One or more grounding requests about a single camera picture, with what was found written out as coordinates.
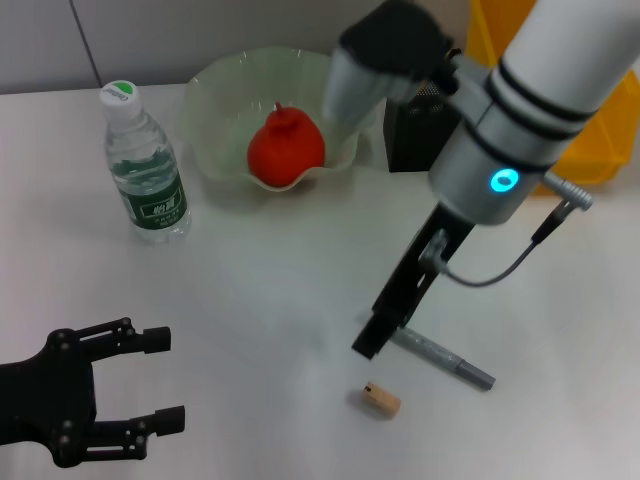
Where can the yellow plastic bin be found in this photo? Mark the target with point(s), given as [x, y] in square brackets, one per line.
[600, 140]

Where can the pale green glass fruit bowl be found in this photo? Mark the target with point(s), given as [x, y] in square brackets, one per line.
[220, 100]

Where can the red-orange orange fruit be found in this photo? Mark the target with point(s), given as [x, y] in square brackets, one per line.
[287, 150]

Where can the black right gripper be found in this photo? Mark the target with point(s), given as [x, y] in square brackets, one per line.
[420, 265]

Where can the small beige cork piece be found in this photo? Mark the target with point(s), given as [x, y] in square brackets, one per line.
[381, 400]

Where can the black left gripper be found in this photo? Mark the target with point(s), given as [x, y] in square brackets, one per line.
[50, 400]

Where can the grey marker pen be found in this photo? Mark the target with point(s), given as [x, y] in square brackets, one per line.
[450, 362]

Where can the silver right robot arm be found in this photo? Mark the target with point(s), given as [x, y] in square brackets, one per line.
[500, 100]

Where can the black mesh pen holder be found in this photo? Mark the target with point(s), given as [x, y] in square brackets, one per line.
[410, 140]

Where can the clear green-label water bottle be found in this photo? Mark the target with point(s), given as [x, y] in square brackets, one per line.
[150, 175]

